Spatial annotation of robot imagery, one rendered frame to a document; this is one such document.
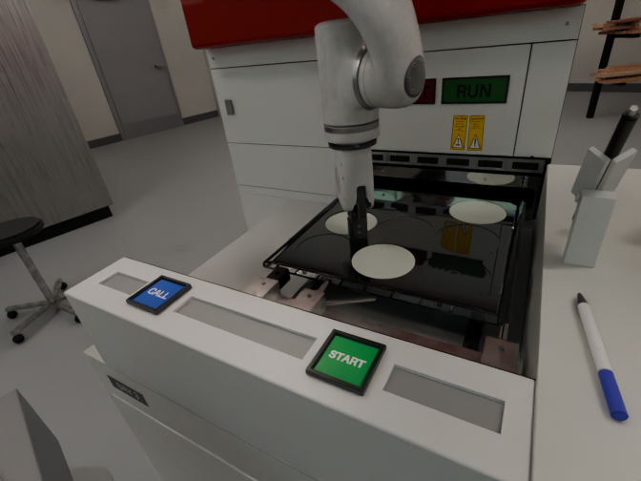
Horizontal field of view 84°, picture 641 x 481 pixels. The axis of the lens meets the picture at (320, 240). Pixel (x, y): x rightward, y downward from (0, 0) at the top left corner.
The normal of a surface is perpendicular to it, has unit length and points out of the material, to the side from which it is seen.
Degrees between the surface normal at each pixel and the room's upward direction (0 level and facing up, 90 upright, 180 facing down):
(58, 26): 90
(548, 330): 0
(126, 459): 0
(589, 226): 90
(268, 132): 90
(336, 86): 91
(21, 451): 2
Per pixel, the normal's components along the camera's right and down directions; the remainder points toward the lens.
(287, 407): -0.48, 0.48
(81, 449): -0.11, -0.86
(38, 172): 0.70, 0.29
